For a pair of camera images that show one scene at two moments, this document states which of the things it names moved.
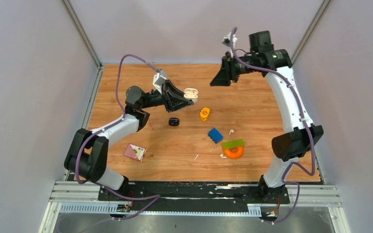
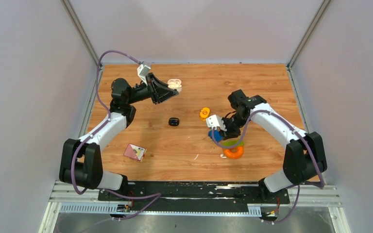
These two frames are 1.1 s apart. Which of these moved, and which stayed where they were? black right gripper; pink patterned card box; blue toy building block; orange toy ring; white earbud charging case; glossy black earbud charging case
Moved: white earbud charging case; black right gripper
Stayed: blue toy building block; glossy black earbud charging case; pink patterned card box; orange toy ring
